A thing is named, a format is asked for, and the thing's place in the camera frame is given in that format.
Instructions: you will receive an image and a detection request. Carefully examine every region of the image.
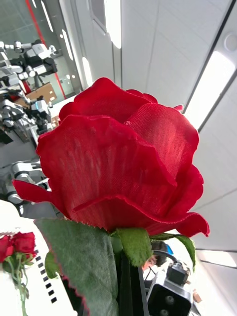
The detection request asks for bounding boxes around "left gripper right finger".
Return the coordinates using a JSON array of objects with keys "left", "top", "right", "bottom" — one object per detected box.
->
[{"left": 130, "top": 261, "right": 150, "bottom": 316}]

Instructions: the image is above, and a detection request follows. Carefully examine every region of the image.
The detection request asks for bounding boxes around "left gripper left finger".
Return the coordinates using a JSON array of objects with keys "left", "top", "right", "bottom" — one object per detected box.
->
[{"left": 118, "top": 256, "right": 132, "bottom": 316}]

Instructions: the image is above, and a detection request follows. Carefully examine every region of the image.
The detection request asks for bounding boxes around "red rose with green stem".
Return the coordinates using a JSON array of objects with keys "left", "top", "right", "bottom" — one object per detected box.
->
[
  {"left": 0, "top": 235, "right": 28, "bottom": 316},
  {"left": 11, "top": 231, "right": 37, "bottom": 316},
  {"left": 12, "top": 77, "right": 211, "bottom": 316}
]

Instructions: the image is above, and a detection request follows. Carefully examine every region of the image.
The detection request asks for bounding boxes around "person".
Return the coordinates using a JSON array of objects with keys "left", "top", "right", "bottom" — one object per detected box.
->
[{"left": 142, "top": 241, "right": 171, "bottom": 271}]

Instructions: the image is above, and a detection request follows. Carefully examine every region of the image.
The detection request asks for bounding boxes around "grey background robot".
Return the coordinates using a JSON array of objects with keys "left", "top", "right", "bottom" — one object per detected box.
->
[
  {"left": 0, "top": 39, "right": 59, "bottom": 86},
  {"left": 0, "top": 159, "right": 51, "bottom": 205},
  {"left": 0, "top": 95, "right": 54, "bottom": 144}
]

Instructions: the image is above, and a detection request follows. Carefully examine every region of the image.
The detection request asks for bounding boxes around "brown cardboard box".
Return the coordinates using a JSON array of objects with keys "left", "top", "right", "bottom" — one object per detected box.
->
[{"left": 26, "top": 82, "right": 58, "bottom": 105}]

